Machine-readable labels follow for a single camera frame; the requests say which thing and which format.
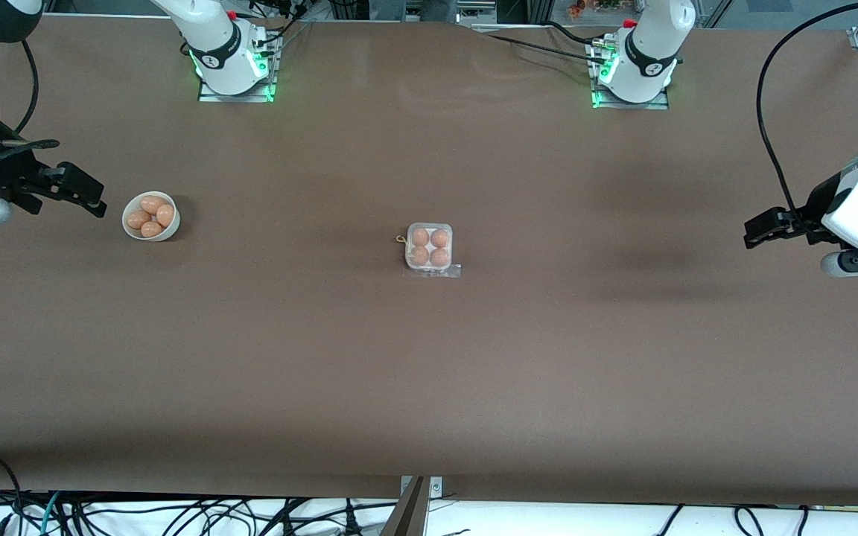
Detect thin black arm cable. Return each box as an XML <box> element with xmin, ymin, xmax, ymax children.
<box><xmin>14</xmin><ymin>39</ymin><xmax>39</xmax><ymax>136</ymax></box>

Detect clear tape strip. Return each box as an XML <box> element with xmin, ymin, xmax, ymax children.
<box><xmin>403</xmin><ymin>264</ymin><xmax>463</xmax><ymax>280</ymax></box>

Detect white round bowl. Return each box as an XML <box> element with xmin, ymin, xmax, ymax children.
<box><xmin>122</xmin><ymin>191</ymin><xmax>181</xmax><ymax>243</ymax></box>

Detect small metal bracket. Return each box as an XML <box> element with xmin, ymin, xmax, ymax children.
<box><xmin>399</xmin><ymin>476</ymin><xmax>443</xmax><ymax>500</ymax></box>

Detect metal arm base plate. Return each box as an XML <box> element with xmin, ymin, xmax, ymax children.
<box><xmin>198</xmin><ymin>33</ymin><xmax>276</xmax><ymax>103</ymax></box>
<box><xmin>591</xmin><ymin>37</ymin><xmax>670</xmax><ymax>111</ymax></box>

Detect clear plastic egg box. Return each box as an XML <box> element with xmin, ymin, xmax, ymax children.
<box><xmin>404</xmin><ymin>222</ymin><xmax>454</xmax><ymax>272</ymax></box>

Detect teal cable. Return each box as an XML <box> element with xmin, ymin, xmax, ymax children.
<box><xmin>38</xmin><ymin>491</ymin><xmax>63</xmax><ymax>536</ymax></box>

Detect dark metal bar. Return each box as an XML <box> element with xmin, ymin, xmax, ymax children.
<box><xmin>381</xmin><ymin>476</ymin><xmax>430</xmax><ymax>536</ymax></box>

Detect orange items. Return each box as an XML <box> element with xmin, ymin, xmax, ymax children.
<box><xmin>568</xmin><ymin>0</ymin><xmax>623</xmax><ymax>19</ymax></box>

